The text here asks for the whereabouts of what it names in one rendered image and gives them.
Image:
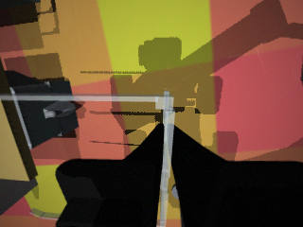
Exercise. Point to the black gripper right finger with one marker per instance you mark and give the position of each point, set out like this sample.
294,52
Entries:
202,178

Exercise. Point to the long white flat bar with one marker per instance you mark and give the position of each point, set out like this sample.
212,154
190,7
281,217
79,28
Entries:
12,191

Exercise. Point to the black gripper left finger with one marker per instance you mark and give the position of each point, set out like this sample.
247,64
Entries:
138,176

